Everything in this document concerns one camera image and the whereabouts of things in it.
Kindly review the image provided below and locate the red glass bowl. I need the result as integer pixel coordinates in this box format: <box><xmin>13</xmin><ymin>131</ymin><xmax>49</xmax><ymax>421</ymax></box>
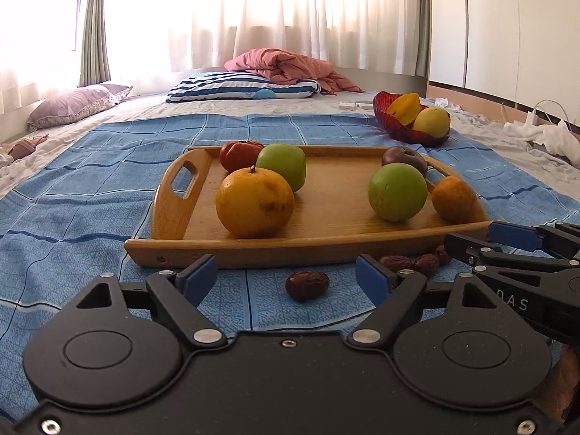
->
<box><xmin>373</xmin><ymin>91</ymin><xmax>451</xmax><ymax>148</ymax></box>

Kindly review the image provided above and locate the white cable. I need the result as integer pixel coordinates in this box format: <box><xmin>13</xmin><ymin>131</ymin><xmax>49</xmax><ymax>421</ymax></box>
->
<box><xmin>530</xmin><ymin>99</ymin><xmax>574</xmax><ymax>139</ymax></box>

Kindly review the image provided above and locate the dark russet orange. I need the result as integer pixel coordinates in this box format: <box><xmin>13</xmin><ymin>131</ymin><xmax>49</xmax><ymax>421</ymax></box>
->
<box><xmin>431</xmin><ymin>176</ymin><xmax>479</xmax><ymax>224</ymax></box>

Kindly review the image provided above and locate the pink-brown cloth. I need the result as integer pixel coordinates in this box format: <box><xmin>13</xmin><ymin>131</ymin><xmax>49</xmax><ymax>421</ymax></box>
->
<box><xmin>0</xmin><ymin>133</ymin><xmax>50</xmax><ymax>162</ymax></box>

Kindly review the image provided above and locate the purple floral pillow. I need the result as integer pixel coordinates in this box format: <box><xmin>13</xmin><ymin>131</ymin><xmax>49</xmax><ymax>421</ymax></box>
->
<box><xmin>26</xmin><ymin>84</ymin><xmax>133</xmax><ymax>132</ymax></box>

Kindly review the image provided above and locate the blue checked blanket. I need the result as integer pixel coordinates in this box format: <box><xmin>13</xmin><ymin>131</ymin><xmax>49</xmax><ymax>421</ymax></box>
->
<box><xmin>0</xmin><ymin>113</ymin><xmax>580</xmax><ymax>418</ymax></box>

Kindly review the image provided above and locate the red tomato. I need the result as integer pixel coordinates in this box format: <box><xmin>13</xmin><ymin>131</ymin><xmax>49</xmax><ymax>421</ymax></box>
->
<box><xmin>219</xmin><ymin>140</ymin><xmax>265</xmax><ymax>174</ymax></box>

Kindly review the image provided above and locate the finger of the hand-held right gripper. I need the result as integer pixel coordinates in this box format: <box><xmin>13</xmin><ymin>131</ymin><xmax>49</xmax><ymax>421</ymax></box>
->
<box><xmin>444</xmin><ymin>232</ymin><xmax>580</xmax><ymax>271</ymax></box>
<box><xmin>488</xmin><ymin>220</ymin><xmax>580</xmax><ymax>260</ymax></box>

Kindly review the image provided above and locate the pink crumpled quilt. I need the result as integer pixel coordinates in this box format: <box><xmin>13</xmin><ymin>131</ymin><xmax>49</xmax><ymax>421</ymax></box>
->
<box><xmin>224</xmin><ymin>48</ymin><xmax>363</xmax><ymax>96</ymax></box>

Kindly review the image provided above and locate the blue striped pillow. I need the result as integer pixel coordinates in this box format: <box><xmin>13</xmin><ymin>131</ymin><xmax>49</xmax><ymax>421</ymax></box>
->
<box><xmin>165</xmin><ymin>71</ymin><xmax>322</xmax><ymax>103</ymax></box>

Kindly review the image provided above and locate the white wardrobe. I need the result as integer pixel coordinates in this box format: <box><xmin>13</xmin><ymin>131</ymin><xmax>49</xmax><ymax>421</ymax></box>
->
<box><xmin>428</xmin><ymin>0</ymin><xmax>580</xmax><ymax>128</ymax></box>

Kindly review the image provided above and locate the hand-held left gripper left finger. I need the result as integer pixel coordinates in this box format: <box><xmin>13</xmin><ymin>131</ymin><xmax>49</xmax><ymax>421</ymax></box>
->
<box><xmin>75</xmin><ymin>254</ymin><xmax>227</xmax><ymax>351</ymax></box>

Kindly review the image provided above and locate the yellow mango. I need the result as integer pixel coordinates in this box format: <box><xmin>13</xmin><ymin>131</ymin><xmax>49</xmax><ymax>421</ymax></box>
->
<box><xmin>387</xmin><ymin>93</ymin><xmax>422</xmax><ymax>128</ymax></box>
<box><xmin>411</xmin><ymin>107</ymin><xmax>451</xmax><ymax>138</ymax></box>

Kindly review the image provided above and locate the light orange with stem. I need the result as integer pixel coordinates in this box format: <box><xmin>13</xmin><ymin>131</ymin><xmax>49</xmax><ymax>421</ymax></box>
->
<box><xmin>215</xmin><ymin>167</ymin><xmax>295</xmax><ymax>239</ymax></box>

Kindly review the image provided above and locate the white sheer curtain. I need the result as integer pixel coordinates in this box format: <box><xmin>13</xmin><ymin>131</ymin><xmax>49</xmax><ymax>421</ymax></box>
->
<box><xmin>0</xmin><ymin>0</ymin><xmax>87</xmax><ymax>100</ymax></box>
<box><xmin>104</xmin><ymin>0</ymin><xmax>423</xmax><ymax>96</ymax></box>

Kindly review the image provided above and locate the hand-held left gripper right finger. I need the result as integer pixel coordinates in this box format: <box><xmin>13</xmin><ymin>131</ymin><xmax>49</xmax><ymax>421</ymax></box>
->
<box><xmin>345</xmin><ymin>254</ymin><xmax>499</xmax><ymax>351</ymax></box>

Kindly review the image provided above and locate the dark purple round fruit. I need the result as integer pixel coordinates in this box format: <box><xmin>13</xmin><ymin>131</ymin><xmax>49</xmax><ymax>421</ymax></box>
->
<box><xmin>381</xmin><ymin>146</ymin><xmax>428</xmax><ymax>177</ymax></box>

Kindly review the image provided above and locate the person's right hand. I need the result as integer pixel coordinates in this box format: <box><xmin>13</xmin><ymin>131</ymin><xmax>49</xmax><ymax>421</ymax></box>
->
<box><xmin>541</xmin><ymin>341</ymin><xmax>580</xmax><ymax>424</ymax></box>

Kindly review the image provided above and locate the large green apple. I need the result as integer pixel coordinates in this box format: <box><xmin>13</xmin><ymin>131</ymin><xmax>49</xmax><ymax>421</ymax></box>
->
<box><xmin>367</xmin><ymin>163</ymin><xmax>428</xmax><ymax>223</ymax></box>

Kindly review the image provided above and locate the wooden tray with handles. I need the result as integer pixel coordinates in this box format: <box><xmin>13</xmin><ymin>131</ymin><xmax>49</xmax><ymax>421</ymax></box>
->
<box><xmin>124</xmin><ymin>144</ymin><xmax>494</xmax><ymax>269</ymax></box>

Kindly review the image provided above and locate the grey-green curtain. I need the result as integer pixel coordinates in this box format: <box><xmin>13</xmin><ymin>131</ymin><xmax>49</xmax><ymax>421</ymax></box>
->
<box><xmin>414</xmin><ymin>0</ymin><xmax>432</xmax><ymax>79</ymax></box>
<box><xmin>79</xmin><ymin>0</ymin><xmax>112</xmax><ymax>88</ymax></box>

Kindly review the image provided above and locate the small green apple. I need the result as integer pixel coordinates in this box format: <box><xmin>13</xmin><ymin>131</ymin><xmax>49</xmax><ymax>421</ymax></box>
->
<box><xmin>256</xmin><ymin>144</ymin><xmax>307</xmax><ymax>193</ymax></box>

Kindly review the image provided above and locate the large white crumpled cloth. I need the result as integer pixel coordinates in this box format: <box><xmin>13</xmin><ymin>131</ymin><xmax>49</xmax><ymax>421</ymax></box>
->
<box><xmin>503</xmin><ymin>120</ymin><xmax>580</xmax><ymax>167</ymax></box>

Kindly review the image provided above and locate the light grey bed sheet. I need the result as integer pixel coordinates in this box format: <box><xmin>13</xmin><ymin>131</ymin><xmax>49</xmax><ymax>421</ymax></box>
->
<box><xmin>0</xmin><ymin>71</ymin><xmax>580</xmax><ymax>200</ymax></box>

